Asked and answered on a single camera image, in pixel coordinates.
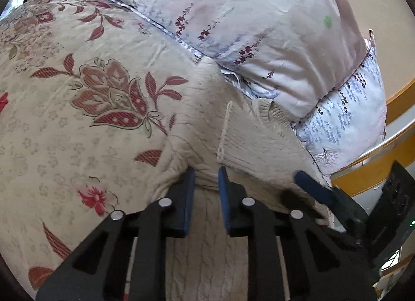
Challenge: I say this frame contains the white blue-flower pillow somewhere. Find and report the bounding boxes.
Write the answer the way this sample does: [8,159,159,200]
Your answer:
[293,30,387,176]

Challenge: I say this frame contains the pink floral pillow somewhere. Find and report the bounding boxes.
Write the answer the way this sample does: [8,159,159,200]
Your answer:
[111,0,366,121]

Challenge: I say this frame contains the floral bed sheet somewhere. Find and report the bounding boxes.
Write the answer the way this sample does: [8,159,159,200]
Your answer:
[1,0,197,297]

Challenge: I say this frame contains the wooden bed frame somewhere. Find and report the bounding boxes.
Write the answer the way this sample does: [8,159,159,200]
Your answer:
[331,81,414,196]

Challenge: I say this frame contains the beige cable-knit sweater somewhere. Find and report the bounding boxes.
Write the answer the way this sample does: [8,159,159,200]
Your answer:
[146,59,325,300]

